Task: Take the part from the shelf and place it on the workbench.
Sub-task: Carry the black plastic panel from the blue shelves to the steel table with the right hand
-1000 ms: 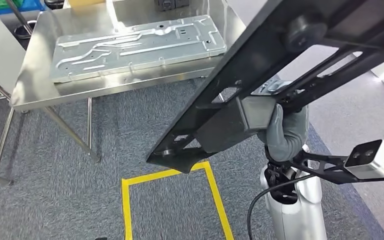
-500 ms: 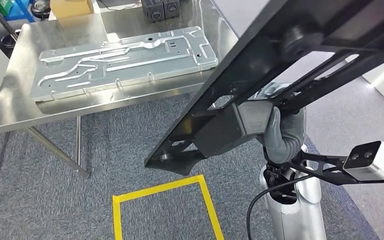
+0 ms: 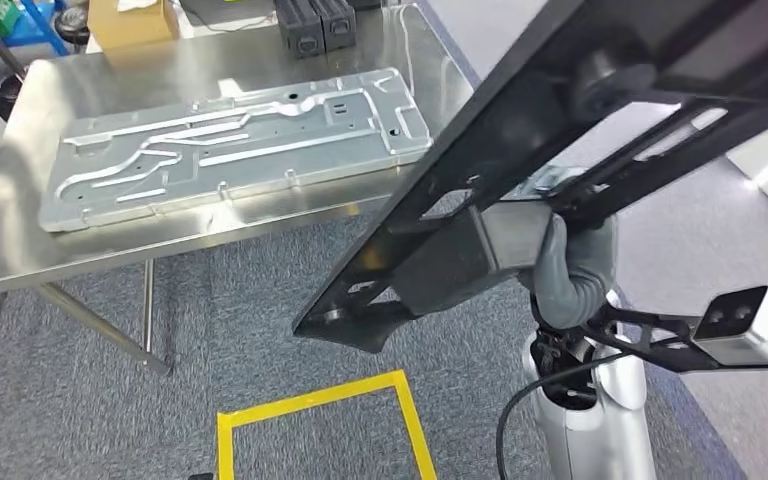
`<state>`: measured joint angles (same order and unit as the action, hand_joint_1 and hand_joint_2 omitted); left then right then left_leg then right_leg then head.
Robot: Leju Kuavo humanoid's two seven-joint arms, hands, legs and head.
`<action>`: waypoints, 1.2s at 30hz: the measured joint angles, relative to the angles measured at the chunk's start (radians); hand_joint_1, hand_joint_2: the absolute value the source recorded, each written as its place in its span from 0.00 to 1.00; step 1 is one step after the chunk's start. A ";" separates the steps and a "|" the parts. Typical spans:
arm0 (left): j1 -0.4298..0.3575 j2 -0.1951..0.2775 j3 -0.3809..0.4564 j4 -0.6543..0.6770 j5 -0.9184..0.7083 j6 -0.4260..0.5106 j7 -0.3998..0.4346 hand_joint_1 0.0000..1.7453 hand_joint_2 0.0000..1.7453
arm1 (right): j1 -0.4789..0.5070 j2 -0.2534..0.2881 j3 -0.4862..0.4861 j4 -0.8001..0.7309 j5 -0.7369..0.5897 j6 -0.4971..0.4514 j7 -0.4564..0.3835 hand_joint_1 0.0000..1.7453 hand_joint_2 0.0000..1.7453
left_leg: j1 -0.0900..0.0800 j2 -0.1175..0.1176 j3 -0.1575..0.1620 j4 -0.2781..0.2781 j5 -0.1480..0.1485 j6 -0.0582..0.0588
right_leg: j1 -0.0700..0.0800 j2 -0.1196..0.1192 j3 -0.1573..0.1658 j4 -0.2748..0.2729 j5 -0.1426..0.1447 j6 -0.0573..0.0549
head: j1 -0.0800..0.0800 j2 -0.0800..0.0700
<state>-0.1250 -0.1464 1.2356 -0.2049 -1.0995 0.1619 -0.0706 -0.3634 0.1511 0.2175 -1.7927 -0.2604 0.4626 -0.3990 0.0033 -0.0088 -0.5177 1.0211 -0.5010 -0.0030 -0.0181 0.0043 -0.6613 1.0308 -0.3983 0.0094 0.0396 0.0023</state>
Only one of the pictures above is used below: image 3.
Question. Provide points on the blue metal storage rack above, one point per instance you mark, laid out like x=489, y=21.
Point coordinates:
x=46, y=26

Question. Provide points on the black plastic plate bracket part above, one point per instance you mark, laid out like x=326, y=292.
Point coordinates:
x=470, y=152

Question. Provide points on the stamped silver metal plate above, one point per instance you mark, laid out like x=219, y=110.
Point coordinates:
x=225, y=152

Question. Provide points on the black plastic box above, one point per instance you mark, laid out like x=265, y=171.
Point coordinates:
x=338, y=23
x=298, y=30

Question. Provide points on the stainless steel workbench table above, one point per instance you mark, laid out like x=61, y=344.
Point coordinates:
x=159, y=73

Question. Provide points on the brown cardboard box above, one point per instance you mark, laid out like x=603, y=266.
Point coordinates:
x=132, y=26

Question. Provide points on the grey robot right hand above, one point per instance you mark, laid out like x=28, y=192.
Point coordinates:
x=576, y=278

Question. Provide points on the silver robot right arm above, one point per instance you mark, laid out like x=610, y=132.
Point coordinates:
x=589, y=437

